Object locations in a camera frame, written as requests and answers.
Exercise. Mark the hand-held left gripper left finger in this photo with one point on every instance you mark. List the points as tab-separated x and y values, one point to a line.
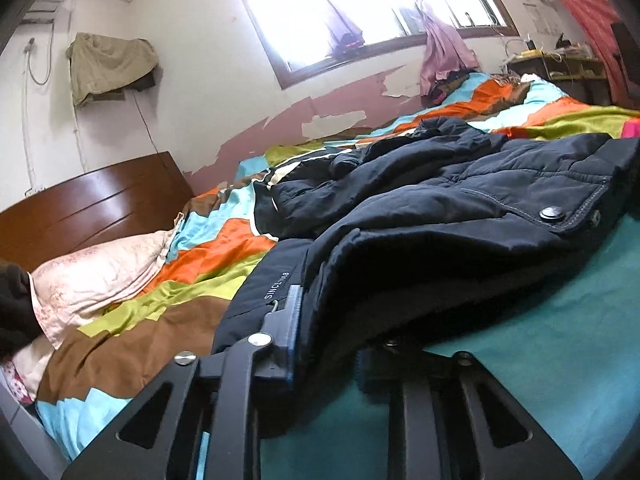
292	310

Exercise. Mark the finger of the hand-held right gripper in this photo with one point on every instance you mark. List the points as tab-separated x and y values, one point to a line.
622	175

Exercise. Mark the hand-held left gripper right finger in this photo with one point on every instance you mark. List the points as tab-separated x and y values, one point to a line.
430	410

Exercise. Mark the dark navy padded jacket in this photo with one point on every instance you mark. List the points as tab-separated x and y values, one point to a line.
450	200

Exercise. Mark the dark clothes heap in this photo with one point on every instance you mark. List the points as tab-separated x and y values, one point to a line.
450	87

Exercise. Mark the pile of dark clothes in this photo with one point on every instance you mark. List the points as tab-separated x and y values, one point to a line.
17	310

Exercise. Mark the cluttered wooden desk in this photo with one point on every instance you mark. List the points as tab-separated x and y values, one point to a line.
560	67

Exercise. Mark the colourful patchwork duvet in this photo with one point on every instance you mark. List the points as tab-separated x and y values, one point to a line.
550	335

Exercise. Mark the red hanging cloth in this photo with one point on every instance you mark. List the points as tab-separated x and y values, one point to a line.
592	30

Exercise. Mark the pale floral pillow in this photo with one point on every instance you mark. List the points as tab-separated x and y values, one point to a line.
100	280

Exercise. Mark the pink curtain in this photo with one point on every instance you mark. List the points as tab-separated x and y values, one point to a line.
445	50

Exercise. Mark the brown wooden headboard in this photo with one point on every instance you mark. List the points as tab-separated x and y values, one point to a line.
75	210

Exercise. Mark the hanging dark garment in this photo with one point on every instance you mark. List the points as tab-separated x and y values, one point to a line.
345	25

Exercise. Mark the wooden framed window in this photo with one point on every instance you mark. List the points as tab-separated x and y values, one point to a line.
350	10

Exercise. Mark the khaki cloth cover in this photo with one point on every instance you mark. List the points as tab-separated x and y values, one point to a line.
110	65

